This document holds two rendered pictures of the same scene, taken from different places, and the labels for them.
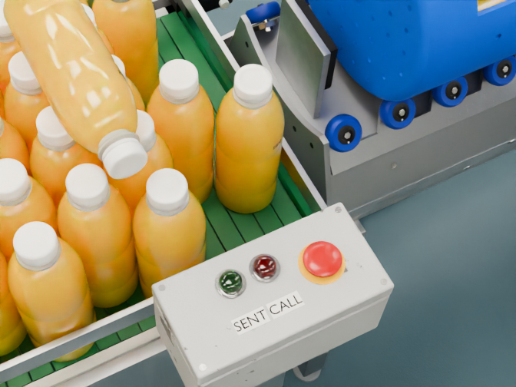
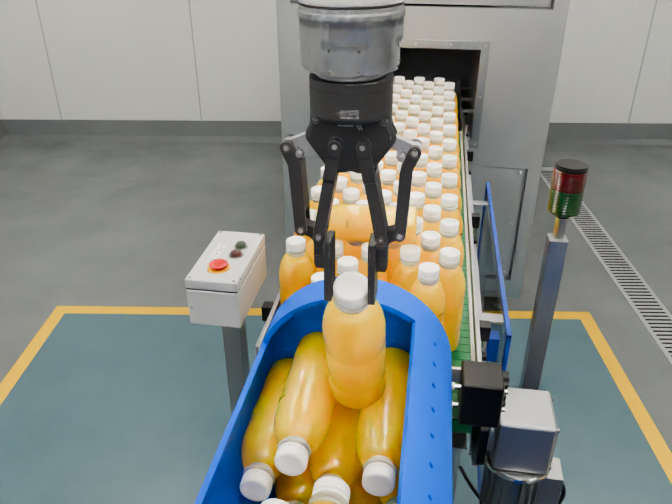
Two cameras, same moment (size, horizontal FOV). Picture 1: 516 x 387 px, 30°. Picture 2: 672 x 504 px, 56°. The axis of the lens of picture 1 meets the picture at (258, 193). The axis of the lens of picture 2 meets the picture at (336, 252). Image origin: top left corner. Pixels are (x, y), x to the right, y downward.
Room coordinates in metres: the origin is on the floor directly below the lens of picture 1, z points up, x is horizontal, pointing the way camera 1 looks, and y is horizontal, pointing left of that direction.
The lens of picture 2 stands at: (1.24, -0.69, 1.70)
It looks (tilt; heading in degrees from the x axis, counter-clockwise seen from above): 29 degrees down; 131
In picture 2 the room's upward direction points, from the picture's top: straight up
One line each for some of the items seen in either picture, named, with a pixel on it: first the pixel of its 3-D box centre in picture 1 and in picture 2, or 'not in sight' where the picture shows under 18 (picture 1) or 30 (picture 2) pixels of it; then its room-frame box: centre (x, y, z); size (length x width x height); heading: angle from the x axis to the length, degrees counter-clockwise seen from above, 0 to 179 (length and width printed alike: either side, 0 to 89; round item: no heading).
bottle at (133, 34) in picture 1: (126, 41); (424, 319); (0.71, 0.17, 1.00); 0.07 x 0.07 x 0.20
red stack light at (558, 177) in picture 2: not in sight; (569, 178); (0.83, 0.48, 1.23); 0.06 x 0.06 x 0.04
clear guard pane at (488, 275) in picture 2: not in sight; (484, 322); (0.62, 0.64, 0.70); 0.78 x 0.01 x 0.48; 122
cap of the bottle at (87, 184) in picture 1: (87, 184); not in sight; (0.45, 0.16, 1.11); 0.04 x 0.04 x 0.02
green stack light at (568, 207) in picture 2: not in sight; (565, 199); (0.83, 0.48, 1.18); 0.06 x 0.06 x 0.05
